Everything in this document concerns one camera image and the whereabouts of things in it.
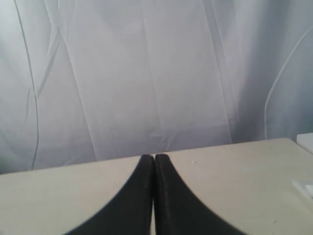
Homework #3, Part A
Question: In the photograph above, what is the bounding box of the white flat object right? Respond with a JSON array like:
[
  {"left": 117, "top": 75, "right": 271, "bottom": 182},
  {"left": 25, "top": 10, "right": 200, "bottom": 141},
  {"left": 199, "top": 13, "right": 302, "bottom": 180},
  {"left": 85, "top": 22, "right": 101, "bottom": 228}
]
[{"left": 292, "top": 181, "right": 313, "bottom": 199}]

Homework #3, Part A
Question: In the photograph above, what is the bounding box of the white box at right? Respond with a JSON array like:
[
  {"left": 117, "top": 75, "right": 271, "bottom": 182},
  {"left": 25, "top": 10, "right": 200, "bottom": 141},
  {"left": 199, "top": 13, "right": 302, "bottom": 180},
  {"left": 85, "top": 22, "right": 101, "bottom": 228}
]
[{"left": 296, "top": 133, "right": 313, "bottom": 154}]

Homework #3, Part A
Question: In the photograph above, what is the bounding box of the grey backdrop curtain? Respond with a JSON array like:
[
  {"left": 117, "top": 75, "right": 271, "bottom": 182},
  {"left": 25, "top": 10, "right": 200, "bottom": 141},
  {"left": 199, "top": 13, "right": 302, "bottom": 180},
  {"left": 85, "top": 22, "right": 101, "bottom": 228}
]
[{"left": 0, "top": 0, "right": 313, "bottom": 173}]

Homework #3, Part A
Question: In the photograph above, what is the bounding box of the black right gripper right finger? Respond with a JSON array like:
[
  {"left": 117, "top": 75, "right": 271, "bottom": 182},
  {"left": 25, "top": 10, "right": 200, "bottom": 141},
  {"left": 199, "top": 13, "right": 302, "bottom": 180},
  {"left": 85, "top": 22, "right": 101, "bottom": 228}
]
[{"left": 155, "top": 154, "right": 241, "bottom": 235}]

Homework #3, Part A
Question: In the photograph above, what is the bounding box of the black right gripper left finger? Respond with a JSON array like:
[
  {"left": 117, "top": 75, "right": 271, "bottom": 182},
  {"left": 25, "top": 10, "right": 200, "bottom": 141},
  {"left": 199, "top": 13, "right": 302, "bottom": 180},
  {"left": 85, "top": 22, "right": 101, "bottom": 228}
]
[{"left": 67, "top": 155, "right": 154, "bottom": 235}]

